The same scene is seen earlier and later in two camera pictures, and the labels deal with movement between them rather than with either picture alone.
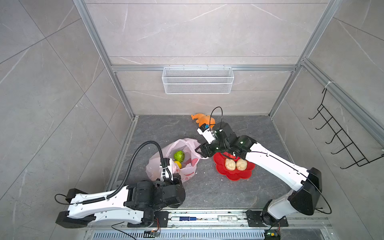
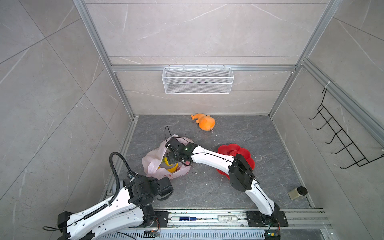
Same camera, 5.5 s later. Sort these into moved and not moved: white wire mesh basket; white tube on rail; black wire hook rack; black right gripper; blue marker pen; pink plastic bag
Moved: black right gripper; pink plastic bag
Not moved: black wire hook rack; white tube on rail; white wire mesh basket; blue marker pen
